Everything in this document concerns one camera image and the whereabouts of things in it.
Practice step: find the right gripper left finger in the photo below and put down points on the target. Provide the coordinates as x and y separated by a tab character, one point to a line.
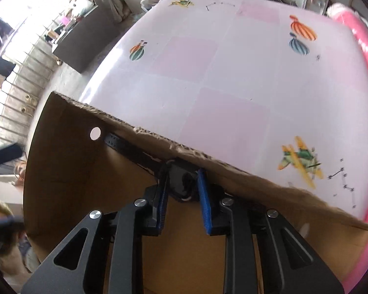
104	251

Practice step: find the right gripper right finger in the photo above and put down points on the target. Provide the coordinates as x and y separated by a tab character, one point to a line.
263	251

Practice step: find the pink strap smartwatch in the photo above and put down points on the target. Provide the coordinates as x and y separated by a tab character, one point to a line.
183	175

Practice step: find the brown cardboard box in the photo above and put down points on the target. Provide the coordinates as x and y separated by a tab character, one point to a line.
72	172

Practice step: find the dark grey cabinet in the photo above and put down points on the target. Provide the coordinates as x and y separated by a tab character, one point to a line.
86	39

